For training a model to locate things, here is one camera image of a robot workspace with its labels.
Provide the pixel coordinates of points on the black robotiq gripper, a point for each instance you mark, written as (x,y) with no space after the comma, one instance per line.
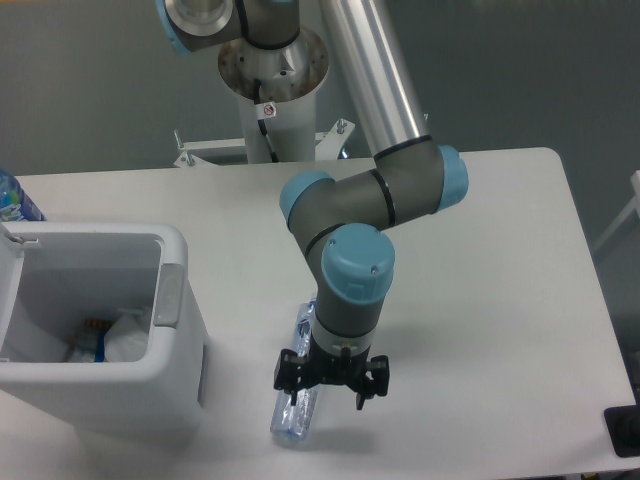
(367,378)

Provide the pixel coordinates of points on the white paper napkin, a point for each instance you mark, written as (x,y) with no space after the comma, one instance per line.
(127,339)

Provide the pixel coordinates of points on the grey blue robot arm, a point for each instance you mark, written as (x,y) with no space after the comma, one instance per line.
(340,226)

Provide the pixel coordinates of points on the white open trash can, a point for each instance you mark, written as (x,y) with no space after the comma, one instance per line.
(54,276)

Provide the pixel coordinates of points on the clear empty plastic bottle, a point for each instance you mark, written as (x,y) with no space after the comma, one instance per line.
(292,422)

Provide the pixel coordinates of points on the blue yellow snack wrapper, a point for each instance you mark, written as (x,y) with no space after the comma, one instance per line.
(101,327)

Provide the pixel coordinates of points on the clear wrapper in bin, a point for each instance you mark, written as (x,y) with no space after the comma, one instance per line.
(83,348)

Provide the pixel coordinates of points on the black device at table edge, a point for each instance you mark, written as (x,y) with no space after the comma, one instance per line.
(623,427)

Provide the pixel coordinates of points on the blue labelled drink bottle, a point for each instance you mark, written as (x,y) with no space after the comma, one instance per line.
(16,205)

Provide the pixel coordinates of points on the right white base bracket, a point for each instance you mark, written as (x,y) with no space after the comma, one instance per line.
(332,145)

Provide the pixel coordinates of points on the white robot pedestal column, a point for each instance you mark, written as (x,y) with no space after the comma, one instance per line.
(276,94)

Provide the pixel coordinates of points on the white frame right edge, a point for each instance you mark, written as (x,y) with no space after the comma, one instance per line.
(622,224)

